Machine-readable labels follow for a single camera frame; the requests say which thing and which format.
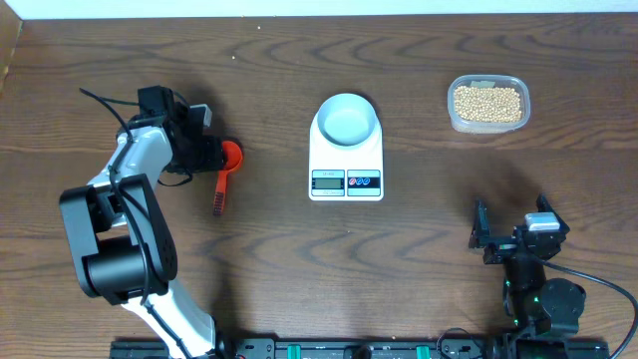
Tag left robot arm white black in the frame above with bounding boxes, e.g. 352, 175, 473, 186
59, 102, 236, 358

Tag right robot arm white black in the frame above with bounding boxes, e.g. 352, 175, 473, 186
469, 194, 586, 358

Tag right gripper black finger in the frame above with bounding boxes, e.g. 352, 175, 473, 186
469, 199, 490, 248
535, 193, 560, 219

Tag white digital kitchen scale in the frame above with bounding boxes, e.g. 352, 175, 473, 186
308, 114, 385, 201

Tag clear plastic soybean container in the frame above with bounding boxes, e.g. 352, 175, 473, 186
447, 75, 531, 135

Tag grey bowl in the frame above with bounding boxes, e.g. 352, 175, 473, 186
317, 93, 380, 147

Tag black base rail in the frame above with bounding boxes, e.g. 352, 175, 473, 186
107, 338, 609, 359

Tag orange measuring scoop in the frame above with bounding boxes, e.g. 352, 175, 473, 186
213, 141, 243, 216

